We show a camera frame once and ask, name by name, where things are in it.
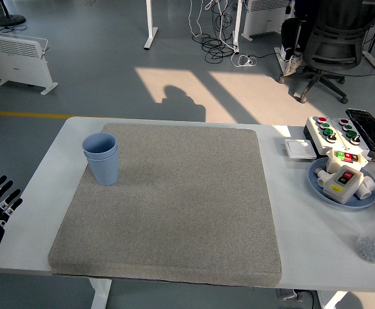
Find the blue ribbed plastic cup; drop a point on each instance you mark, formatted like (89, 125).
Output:
(99, 143)
(105, 170)

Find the grey-brown mat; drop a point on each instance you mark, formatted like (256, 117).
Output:
(190, 193)

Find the white desk foot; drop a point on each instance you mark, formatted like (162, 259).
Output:
(280, 61)

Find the white push-button control box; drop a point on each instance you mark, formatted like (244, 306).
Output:
(316, 135)
(361, 143)

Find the white switch box red button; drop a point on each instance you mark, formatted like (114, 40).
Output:
(342, 185)

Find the black fan base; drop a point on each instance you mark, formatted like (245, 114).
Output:
(9, 20)

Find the white table leg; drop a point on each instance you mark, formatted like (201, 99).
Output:
(100, 294)
(330, 301)

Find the blue plate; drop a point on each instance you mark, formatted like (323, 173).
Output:
(316, 186)

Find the white panel heater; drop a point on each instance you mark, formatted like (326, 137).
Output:
(265, 16)
(13, 64)

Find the white box green red labels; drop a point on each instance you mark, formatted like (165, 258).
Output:
(332, 162)

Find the white wall switch panel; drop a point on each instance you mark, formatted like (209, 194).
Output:
(299, 148)

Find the white pipe fitting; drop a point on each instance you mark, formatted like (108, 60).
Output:
(322, 177)
(368, 188)

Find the black office chair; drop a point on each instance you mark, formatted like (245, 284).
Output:
(332, 45)

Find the person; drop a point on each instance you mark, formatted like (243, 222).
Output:
(289, 32)

